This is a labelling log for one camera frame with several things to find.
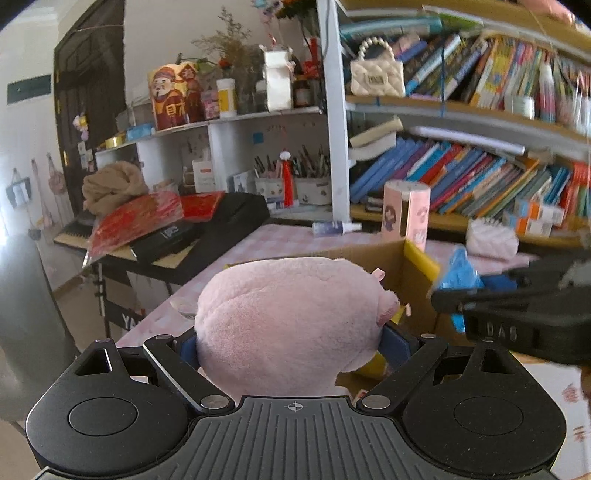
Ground red tassel ornament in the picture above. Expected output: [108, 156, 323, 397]
[279, 148, 296, 208]

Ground beige crumpled cloth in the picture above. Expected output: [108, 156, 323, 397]
[82, 161, 149, 217]

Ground red printed bags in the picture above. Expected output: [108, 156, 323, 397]
[83, 191, 227, 268]

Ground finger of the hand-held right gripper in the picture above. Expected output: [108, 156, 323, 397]
[430, 286, 527, 315]
[480, 270, 533, 289]

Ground white bookshelf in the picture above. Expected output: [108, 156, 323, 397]
[316, 0, 591, 250]

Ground brown glass bottle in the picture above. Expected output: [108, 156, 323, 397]
[293, 74, 312, 108]

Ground pink plush pig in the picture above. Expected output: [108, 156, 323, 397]
[194, 256, 402, 398]

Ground dark wooden door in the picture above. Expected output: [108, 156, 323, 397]
[53, 0, 127, 213]

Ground row of leaning picture books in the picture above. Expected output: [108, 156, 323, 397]
[339, 9, 591, 130]

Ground printed desk pen holder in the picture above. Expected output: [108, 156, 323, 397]
[293, 175, 333, 206]
[254, 175, 287, 204]

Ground lying thick books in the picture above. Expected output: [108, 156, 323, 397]
[348, 115, 404, 160]

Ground cream quilted pearl-handle handbag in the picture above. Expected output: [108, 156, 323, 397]
[350, 37, 406, 97]

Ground white side shelf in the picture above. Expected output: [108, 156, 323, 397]
[95, 106, 333, 217]

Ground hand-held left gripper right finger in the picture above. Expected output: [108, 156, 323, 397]
[355, 322, 529, 411]

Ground white carton red label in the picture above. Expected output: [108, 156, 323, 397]
[191, 159, 217, 193]

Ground dried flower bunch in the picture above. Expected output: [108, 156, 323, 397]
[194, 9, 259, 84]

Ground pink cylindrical canister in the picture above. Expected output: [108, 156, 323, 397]
[382, 180, 431, 252]

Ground row of blue and colourful books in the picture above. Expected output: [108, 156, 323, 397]
[348, 136, 591, 227]

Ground black keyboard case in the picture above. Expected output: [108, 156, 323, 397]
[95, 191, 271, 282]

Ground yellow cardboard box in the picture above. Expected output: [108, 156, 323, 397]
[226, 237, 467, 402]

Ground white bottle yellow label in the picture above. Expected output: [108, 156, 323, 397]
[216, 78, 238, 118]

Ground red figure-printed box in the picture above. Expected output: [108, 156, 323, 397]
[148, 62, 206, 132]

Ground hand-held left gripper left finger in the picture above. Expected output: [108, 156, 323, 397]
[69, 335, 234, 414]

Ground orange and white box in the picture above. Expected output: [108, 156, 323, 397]
[501, 212, 555, 236]
[512, 198, 566, 224]

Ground blue packet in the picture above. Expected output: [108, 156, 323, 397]
[436, 247, 485, 333]

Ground small white quilted purse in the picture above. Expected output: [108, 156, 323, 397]
[465, 217, 520, 261]

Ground clear spray bottle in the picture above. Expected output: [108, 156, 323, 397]
[312, 220, 363, 237]

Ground green wall sign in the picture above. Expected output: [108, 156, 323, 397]
[7, 74, 51, 104]

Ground flat white notebook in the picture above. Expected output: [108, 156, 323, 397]
[409, 126, 527, 158]

